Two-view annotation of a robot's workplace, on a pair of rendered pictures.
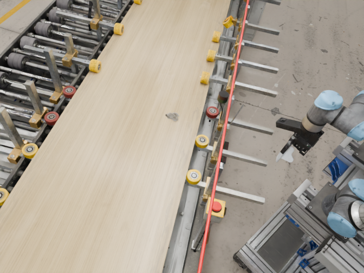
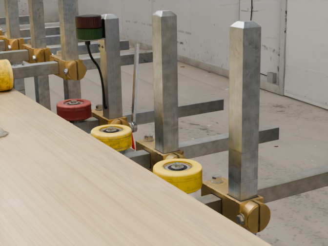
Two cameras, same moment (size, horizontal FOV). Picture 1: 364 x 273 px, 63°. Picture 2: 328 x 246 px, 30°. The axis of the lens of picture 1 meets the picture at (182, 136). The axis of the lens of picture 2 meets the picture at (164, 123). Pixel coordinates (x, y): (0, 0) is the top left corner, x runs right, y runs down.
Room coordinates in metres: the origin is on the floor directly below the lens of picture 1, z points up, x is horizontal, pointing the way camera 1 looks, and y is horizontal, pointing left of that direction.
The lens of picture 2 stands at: (0.06, 0.43, 1.25)
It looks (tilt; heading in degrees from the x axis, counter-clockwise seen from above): 16 degrees down; 326
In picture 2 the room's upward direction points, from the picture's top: 1 degrees counter-clockwise
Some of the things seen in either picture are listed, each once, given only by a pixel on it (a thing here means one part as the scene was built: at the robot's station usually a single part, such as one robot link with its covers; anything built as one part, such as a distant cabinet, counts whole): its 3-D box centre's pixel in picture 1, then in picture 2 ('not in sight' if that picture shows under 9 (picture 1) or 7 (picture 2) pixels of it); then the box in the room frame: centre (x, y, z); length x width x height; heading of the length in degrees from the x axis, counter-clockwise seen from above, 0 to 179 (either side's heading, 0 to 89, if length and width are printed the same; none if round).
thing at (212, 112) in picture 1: (211, 115); (74, 124); (1.32, -0.16, 0.85); 0.08 x 0.08 x 0.11
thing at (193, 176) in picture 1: (192, 180); (177, 196); (0.82, -0.11, 0.85); 0.08 x 0.08 x 0.11
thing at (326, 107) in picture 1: (325, 108); not in sight; (0.77, -0.46, 1.62); 0.09 x 0.08 x 0.11; 59
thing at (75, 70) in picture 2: (231, 85); (67, 67); (1.55, -0.26, 0.95); 0.13 x 0.06 x 0.05; 176
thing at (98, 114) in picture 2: (221, 121); (108, 124); (1.30, -0.24, 0.85); 0.13 x 0.06 x 0.05; 176
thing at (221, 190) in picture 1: (225, 192); (271, 191); (0.81, -0.30, 0.82); 0.43 x 0.03 x 0.04; 86
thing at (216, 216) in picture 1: (214, 210); not in sight; (0.52, -0.19, 1.18); 0.07 x 0.07 x 0.08; 86
